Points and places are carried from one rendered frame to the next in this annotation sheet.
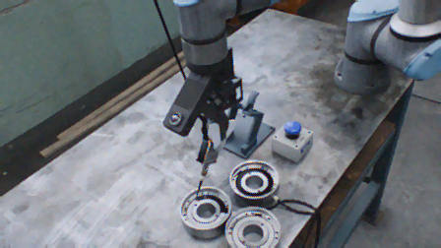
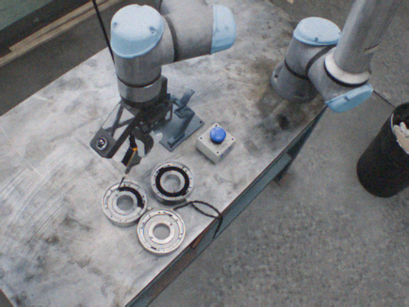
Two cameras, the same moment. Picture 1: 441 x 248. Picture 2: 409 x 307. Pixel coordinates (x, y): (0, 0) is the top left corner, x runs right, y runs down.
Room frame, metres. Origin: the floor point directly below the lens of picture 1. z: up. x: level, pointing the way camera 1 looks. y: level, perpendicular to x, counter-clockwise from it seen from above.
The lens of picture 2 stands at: (0.17, -0.05, 1.65)
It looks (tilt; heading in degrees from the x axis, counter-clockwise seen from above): 60 degrees down; 350
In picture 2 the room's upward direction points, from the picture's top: 11 degrees clockwise
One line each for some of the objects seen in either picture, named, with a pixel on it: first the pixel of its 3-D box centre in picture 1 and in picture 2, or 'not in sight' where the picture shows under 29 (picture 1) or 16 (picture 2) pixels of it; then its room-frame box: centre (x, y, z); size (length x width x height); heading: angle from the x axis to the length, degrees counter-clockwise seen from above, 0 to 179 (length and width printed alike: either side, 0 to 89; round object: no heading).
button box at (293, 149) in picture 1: (293, 140); (217, 142); (0.67, -0.18, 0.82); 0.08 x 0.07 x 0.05; 136
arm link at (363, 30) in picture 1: (373, 26); (314, 45); (0.90, -0.43, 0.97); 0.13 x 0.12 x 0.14; 22
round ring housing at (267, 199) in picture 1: (254, 184); (172, 183); (0.55, -0.06, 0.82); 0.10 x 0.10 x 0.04
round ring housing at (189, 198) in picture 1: (206, 213); (125, 204); (0.50, 0.04, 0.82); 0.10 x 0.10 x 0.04
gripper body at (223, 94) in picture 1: (212, 83); (143, 105); (0.60, 0.00, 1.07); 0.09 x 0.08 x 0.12; 136
